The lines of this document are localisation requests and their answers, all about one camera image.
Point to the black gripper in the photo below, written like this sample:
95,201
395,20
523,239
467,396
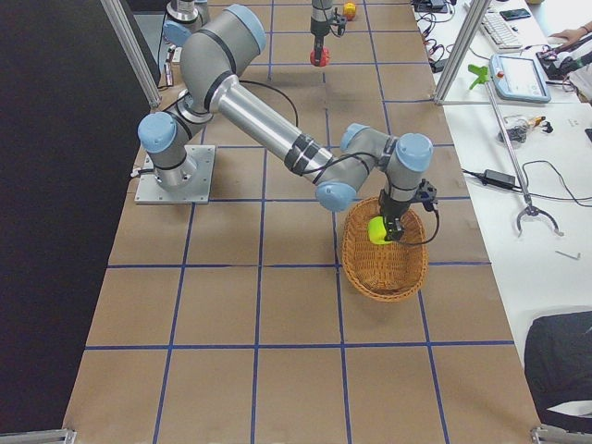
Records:
318,29
390,206

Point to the green apple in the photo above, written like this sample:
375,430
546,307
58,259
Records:
377,232

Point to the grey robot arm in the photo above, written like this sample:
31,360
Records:
211,63
183,18

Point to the woven wicker basket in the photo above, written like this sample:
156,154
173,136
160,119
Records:
387,273

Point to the person hand at desk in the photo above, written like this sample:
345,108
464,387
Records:
570,36

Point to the red yellow apple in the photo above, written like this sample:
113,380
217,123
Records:
349,10

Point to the black power adapter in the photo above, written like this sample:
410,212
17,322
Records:
498,179

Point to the white keyboard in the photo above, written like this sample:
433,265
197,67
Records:
499,33

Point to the allen key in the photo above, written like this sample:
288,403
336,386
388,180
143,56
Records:
575,256

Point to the teach pendant tablet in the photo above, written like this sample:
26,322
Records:
518,79

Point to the black smartphone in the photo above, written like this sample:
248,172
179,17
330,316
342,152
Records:
515,14

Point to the black office chair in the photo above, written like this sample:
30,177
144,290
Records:
557,367

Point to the aluminium frame post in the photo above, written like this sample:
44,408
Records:
463,41

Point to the green handled reacher grabber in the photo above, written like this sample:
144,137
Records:
483,78

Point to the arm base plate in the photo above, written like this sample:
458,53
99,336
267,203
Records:
186,184

